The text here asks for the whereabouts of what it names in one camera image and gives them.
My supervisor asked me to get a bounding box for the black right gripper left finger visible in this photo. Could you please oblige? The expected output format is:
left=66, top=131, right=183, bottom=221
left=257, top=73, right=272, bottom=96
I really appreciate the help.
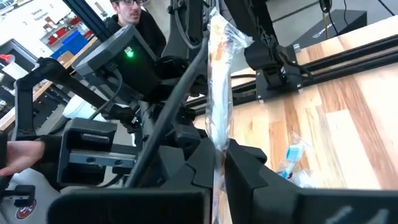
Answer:
left=47, top=139, right=216, bottom=224

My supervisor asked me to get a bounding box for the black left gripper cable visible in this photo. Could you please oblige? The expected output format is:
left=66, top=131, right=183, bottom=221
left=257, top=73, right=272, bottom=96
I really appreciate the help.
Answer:
left=124, top=34, right=210, bottom=189

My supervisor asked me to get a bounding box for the person's hand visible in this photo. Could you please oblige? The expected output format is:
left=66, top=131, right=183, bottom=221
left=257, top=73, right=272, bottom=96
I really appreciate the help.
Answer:
left=0, top=140, right=46, bottom=177

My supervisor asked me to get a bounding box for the black equipment case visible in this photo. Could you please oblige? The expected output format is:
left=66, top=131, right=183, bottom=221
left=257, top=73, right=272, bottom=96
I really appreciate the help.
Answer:
left=292, top=9, right=368, bottom=50

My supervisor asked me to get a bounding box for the blue white toothbrush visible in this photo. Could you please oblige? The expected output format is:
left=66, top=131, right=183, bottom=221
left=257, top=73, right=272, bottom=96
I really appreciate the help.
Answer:
left=277, top=133, right=308, bottom=187

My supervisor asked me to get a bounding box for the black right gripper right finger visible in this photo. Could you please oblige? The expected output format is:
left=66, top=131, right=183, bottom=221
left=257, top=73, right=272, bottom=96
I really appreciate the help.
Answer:
left=224, top=139, right=398, bottom=224

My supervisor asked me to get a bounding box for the person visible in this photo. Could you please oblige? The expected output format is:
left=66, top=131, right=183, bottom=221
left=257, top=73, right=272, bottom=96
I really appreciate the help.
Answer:
left=104, top=0, right=167, bottom=58

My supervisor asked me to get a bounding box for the blue storage bin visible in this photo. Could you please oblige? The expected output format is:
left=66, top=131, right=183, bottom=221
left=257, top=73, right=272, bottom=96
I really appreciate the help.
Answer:
left=49, top=30, right=90, bottom=60

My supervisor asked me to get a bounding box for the white round container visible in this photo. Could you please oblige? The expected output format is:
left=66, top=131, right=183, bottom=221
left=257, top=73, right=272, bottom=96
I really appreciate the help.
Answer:
left=62, top=95, right=107, bottom=123

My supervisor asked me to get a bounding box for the orange white toothbrush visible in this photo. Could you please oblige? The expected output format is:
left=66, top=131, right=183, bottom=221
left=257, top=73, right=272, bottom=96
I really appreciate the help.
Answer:
left=204, top=6, right=254, bottom=224

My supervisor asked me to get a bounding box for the white item with red logo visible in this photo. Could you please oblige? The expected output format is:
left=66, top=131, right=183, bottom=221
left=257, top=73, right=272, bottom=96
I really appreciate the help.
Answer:
left=0, top=167, right=62, bottom=224

